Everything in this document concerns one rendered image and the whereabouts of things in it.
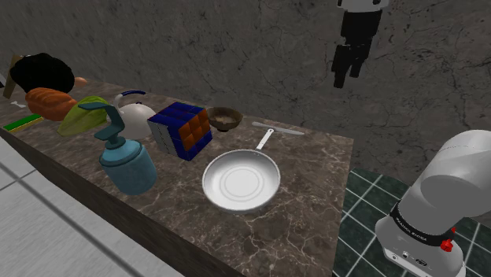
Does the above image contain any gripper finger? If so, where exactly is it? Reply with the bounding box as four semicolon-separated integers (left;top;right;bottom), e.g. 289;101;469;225
330;44;353;89
349;46;371;79

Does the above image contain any grey flat knife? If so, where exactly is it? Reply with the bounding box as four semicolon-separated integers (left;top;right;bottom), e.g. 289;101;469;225
252;121;305;136

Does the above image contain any brown bowl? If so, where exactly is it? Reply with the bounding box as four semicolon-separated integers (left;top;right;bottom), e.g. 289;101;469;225
206;106;244;133

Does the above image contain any green tiled robot stand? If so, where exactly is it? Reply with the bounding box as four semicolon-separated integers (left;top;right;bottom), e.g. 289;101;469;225
331;167;491;277

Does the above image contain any silver frying pan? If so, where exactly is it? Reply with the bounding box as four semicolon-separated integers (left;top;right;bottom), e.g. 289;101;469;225
201;128;282;215

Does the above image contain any blue orange puzzle cube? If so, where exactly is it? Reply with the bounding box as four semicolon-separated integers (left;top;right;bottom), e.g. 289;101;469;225
146;101;213;162

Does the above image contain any teal spray bottle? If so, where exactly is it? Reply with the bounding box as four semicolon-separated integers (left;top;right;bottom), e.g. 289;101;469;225
78;101;159;196

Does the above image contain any orange bread loaf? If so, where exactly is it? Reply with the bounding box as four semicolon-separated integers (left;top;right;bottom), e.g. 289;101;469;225
24;87;79;122

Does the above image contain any black round pot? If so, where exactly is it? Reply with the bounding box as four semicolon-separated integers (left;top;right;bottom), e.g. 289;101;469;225
9;53;76;94

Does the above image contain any green and yellow sponge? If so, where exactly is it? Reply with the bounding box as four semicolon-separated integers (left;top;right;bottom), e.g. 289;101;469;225
2;113;44;134

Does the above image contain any white kettle with blue handle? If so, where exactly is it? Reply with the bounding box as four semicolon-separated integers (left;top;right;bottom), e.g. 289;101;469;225
113;90;157;142

